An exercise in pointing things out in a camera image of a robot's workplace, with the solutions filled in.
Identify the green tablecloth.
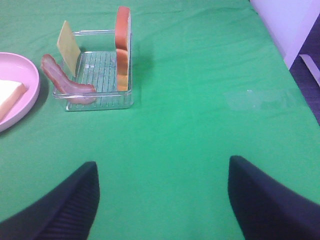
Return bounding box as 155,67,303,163
0,0,320,240

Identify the yellow toy cheese slice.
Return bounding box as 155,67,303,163
56,20,81,77

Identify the right clear plastic tray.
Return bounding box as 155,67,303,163
52,29,134,112

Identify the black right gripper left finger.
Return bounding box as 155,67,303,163
0,161,100,240

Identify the pink round plate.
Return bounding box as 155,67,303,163
0,52,40,131

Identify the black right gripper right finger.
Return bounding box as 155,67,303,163
228,155,320,240

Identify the toy bacon strip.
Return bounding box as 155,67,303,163
40,53,96,94

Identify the toy bread slice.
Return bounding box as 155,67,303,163
0,79,28,121
115,6,131,92

